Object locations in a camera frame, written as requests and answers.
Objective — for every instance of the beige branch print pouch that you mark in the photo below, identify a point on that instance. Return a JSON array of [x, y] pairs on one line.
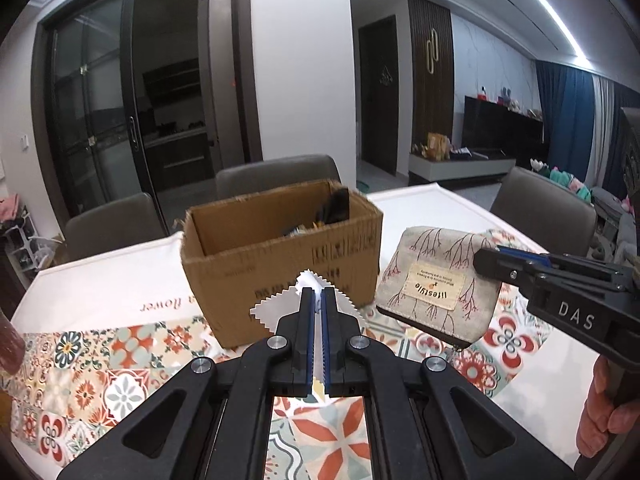
[[430, 280]]

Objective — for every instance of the sliding glass door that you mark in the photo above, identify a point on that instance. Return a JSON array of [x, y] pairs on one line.
[[95, 110]]

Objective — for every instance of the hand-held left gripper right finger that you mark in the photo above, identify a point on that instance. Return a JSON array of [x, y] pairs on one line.
[[332, 350]]

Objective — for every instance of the ceiling light strip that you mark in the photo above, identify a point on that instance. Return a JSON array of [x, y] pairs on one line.
[[550, 5]]

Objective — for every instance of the person's right hand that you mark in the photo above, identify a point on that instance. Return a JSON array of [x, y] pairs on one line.
[[597, 410]]

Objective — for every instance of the glass vase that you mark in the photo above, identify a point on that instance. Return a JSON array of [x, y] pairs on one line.
[[10, 345]]

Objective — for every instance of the white shoe rack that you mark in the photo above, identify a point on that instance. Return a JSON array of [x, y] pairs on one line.
[[25, 250]]

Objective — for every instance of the silver refrigerator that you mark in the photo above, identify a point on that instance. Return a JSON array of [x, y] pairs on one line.
[[215, 80]]

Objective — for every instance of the yellow paper bag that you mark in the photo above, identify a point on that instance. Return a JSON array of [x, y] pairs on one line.
[[437, 146]]

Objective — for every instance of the green basin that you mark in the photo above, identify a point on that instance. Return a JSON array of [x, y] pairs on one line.
[[363, 186]]

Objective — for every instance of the patterned tile print tablecloth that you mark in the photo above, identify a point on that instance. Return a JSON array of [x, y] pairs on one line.
[[125, 360]]

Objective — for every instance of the kitchen counter cabinet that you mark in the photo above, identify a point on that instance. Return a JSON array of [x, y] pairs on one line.
[[180, 160]]

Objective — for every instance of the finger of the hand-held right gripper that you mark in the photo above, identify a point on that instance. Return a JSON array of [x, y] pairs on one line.
[[525, 254], [492, 262]]

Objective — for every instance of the white cloth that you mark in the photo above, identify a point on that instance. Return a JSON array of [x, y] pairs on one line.
[[265, 316]]

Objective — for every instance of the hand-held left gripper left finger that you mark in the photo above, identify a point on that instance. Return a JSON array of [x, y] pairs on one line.
[[300, 340]]

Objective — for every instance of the blue curtain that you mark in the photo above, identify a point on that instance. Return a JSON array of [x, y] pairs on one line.
[[565, 120]]

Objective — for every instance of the grey dining chair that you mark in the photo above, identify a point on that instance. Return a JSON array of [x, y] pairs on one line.
[[115, 225], [280, 175], [545, 210]]

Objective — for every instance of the black television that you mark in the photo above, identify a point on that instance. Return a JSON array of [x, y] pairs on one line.
[[500, 127]]

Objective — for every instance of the sofa with plush toys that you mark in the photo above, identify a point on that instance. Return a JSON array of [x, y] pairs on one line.
[[565, 180]]

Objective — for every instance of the brown cardboard box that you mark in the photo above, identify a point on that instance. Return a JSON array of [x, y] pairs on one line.
[[240, 270]]

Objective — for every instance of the dark wooden door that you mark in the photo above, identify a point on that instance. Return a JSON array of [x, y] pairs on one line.
[[378, 100]]

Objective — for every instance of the slatted wood wall panel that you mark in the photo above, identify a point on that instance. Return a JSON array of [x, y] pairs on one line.
[[420, 90]]

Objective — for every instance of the white television stand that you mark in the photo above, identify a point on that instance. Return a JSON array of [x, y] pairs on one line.
[[460, 170]]

